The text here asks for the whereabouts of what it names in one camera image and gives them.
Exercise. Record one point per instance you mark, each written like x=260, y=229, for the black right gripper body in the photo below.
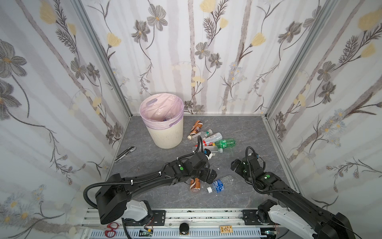
x=238, y=165

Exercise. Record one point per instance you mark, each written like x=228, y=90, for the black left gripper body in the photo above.
x=206, y=174

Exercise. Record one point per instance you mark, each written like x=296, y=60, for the brown coffee bottle front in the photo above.
x=195, y=185

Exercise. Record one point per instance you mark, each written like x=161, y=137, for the brown coffee bottle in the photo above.
x=195, y=185
x=195, y=129

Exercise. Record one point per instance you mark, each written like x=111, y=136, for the green plastic bottle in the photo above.
x=226, y=143

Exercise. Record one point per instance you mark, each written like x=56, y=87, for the clear square bottle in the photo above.
x=212, y=149

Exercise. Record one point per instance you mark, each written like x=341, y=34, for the clear bottle red cap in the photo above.
x=213, y=138

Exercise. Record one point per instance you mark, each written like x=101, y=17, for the clear bottle green cap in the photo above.
x=204, y=134

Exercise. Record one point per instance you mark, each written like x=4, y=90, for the small pepsi bottle blue cap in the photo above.
x=168, y=117

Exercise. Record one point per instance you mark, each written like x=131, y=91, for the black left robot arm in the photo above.
x=114, y=198

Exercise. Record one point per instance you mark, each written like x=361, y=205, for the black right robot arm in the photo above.
x=287, y=207

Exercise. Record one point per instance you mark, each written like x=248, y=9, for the brown coffee bottle near bin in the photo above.
x=195, y=129

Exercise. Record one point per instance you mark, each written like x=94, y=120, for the cream plastic waste bin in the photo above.
x=168, y=138

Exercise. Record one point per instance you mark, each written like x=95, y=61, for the pink bin liner bag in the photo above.
x=156, y=107

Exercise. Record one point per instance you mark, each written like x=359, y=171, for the clear bottle blue label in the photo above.
x=221, y=185

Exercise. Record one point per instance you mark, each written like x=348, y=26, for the small wooden tag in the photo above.
x=226, y=229

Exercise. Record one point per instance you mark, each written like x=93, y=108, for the black round knob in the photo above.
x=184, y=229

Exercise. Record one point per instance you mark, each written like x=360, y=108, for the red scissors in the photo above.
x=111, y=228

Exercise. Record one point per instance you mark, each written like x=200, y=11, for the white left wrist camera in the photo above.
x=208, y=153

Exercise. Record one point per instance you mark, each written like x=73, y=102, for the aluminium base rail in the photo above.
x=203, y=223

